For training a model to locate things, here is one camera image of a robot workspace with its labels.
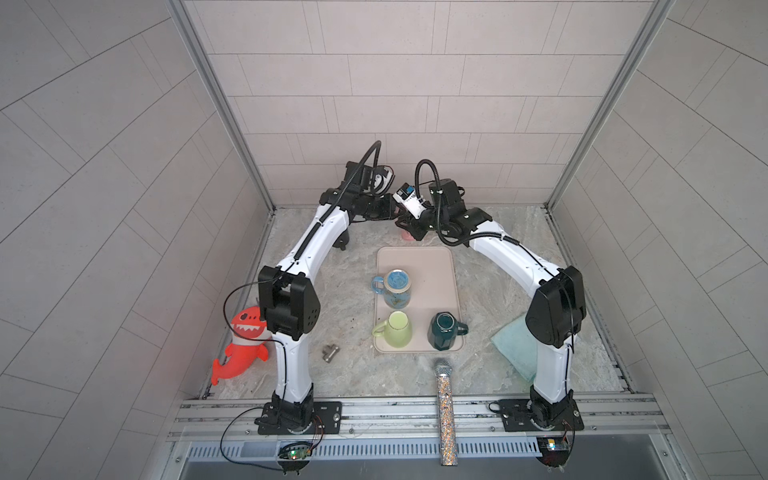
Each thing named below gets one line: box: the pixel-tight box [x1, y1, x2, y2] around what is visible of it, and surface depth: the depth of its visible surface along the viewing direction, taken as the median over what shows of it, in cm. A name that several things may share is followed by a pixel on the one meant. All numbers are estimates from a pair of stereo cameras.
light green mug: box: [372, 310, 412, 349], surface depth 79 cm
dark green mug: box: [427, 311, 469, 351], surface depth 79 cm
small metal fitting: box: [322, 344, 340, 363], surface depth 82 cm
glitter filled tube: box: [434, 358, 458, 467], surface depth 71 cm
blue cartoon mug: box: [370, 268, 412, 310], surface depth 86 cm
